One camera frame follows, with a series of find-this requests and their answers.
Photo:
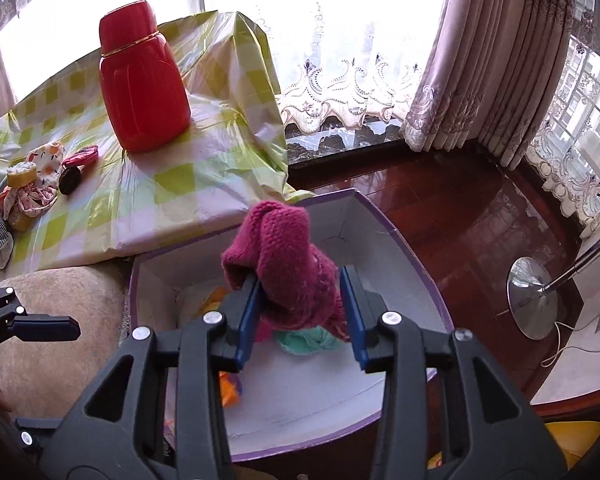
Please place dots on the red thermos jug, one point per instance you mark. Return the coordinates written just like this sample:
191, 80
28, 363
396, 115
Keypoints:
141, 85

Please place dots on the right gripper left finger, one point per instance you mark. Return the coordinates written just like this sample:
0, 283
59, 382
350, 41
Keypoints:
155, 410

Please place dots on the yellow plastic object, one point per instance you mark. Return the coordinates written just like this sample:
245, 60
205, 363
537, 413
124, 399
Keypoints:
574, 438

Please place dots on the white purple cardboard box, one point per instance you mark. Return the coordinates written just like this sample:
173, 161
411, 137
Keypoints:
290, 402

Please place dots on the teal knitted cloth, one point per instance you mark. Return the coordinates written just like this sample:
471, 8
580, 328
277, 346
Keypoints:
306, 342

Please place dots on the chrome floor lamp base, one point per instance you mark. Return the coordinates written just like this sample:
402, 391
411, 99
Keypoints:
532, 293

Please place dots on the floral lace curtain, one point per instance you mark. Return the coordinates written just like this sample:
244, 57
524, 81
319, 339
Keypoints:
348, 59

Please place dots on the red floral white cloth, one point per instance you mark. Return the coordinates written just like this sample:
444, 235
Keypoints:
29, 200

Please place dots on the magenta knitted hat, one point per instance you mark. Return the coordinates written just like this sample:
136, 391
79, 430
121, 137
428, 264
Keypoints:
301, 282

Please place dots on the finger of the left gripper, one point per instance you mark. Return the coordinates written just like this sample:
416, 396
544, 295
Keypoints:
15, 321

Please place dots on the black round compact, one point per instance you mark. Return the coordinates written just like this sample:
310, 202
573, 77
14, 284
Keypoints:
69, 180

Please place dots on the yellow sponge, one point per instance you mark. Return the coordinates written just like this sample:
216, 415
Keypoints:
21, 174

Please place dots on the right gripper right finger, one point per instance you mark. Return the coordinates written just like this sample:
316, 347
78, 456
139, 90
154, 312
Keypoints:
449, 410

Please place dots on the fruit print white cloth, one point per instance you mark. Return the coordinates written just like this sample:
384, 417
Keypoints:
48, 159

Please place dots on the brown pleated curtain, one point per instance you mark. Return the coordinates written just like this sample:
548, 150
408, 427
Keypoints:
491, 74

